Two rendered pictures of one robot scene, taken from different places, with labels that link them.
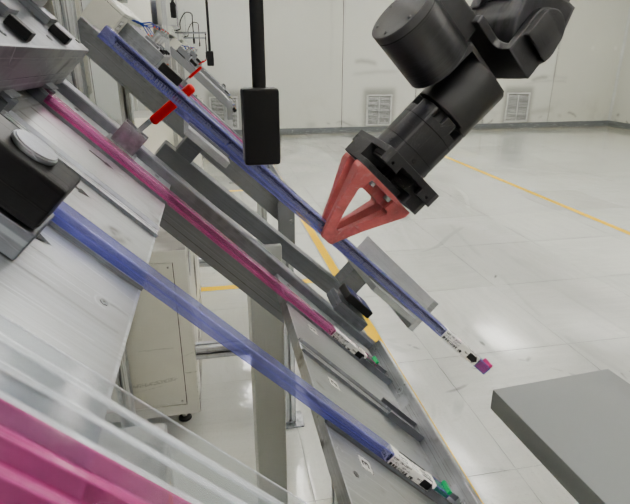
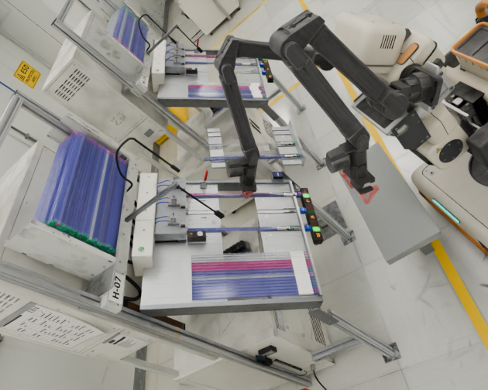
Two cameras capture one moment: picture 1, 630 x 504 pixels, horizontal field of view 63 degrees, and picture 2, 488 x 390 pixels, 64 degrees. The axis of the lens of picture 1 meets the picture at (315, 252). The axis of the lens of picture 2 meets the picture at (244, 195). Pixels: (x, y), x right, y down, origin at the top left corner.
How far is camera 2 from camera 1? 1.48 m
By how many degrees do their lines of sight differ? 39
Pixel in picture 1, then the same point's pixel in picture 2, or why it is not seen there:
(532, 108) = not seen: outside the picture
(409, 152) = (247, 184)
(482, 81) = (249, 170)
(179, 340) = not seen: hidden behind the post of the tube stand
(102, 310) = (218, 241)
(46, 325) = (213, 249)
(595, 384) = (369, 152)
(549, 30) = (253, 159)
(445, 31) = (236, 172)
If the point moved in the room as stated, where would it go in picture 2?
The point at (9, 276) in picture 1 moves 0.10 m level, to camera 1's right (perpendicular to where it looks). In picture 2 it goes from (207, 246) to (224, 239)
